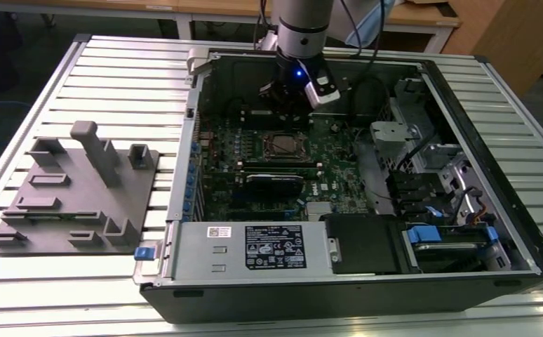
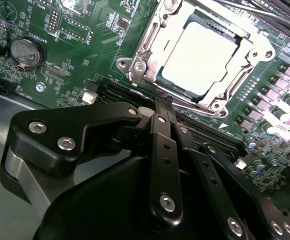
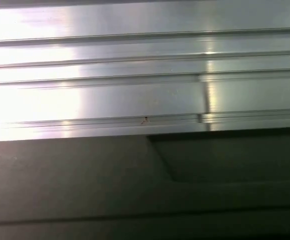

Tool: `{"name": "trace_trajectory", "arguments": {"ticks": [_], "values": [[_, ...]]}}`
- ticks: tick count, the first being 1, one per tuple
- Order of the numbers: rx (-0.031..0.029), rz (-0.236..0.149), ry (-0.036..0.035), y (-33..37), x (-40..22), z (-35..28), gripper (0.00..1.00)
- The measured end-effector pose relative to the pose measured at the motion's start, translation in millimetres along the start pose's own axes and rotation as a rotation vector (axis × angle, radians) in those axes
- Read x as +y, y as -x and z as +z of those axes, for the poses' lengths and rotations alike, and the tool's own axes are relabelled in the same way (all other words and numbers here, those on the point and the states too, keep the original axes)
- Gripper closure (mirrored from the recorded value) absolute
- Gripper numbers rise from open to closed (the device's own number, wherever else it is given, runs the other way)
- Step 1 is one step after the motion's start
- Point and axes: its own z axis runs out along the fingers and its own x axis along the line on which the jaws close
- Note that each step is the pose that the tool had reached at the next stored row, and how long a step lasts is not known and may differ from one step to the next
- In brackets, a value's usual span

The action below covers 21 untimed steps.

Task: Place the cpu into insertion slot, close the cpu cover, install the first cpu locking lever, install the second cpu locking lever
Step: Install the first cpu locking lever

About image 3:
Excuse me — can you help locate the black open PC case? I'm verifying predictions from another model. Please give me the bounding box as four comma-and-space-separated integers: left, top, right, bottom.
0, 126, 290, 240

